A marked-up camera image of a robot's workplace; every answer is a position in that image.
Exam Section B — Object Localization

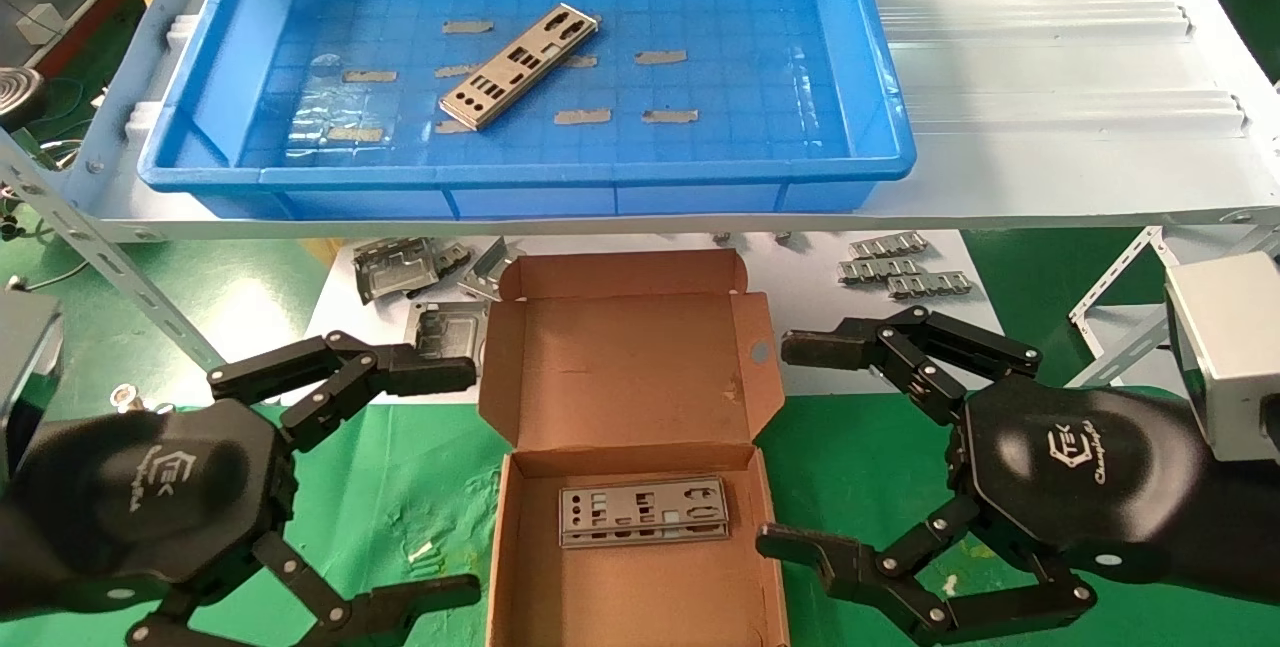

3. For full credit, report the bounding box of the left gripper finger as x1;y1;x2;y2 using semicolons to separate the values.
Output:
208;330;478;453

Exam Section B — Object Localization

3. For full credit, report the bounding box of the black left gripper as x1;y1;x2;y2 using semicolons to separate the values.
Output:
0;399;483;647

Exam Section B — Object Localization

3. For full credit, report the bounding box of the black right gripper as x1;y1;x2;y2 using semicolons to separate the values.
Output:
756;305;1280;647

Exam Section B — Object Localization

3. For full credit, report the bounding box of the brown cardboard box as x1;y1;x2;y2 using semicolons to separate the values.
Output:
478;249;791;647

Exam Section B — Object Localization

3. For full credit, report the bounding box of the blue plastic tray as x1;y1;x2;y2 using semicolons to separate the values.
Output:
137;0;917;220

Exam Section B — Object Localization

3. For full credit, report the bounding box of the white socket box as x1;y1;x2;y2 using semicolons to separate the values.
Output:
15;4;66;43

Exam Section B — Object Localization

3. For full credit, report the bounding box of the green table cloth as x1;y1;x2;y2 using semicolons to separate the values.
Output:
0;397;1280;647

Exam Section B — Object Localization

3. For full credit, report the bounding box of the bent silver metal plate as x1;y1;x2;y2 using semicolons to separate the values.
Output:
458;237;526;303

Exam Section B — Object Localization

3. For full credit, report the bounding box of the silver notched metal strip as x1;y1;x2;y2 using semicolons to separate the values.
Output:
888;271;975;300
848;231;929;260
838;257;923;285

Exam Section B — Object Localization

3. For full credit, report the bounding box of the dark grey IO shield plate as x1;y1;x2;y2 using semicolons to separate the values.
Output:
558;475;731;550

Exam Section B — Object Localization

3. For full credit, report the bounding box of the silver binder clip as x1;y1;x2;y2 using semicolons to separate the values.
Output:
112;384;176;416

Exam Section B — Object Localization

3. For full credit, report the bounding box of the white shelf board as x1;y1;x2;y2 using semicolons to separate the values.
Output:
60;0;1280;243

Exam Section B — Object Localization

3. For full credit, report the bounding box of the silver IO shield plate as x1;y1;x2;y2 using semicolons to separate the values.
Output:
440;4;603;132

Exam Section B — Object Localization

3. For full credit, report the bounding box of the black round stool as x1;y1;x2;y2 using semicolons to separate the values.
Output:
0;67;46;128

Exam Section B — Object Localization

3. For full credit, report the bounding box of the grey metal socket frame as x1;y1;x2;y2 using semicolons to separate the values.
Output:
405;300;491;368

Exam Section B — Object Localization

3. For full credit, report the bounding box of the grey stamped metal bracket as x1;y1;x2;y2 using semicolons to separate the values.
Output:
353;237;441;305

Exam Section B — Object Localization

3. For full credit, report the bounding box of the white slotted shelf post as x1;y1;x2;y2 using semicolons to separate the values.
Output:
0;127;229;373
1068;225;1280;388

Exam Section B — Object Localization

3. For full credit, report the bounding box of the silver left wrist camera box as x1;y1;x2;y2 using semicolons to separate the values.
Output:
0;292;63;488

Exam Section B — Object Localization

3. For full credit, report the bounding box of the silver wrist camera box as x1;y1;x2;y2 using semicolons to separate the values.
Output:
1165;250;1280;465
0;292;63;488

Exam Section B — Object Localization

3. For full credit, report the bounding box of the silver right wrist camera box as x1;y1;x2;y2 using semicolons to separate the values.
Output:
1165;250;1280;465

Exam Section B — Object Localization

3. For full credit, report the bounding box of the white shelf divider rail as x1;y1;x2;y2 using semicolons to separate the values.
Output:
880;2;1196;43
905;87;1251;140

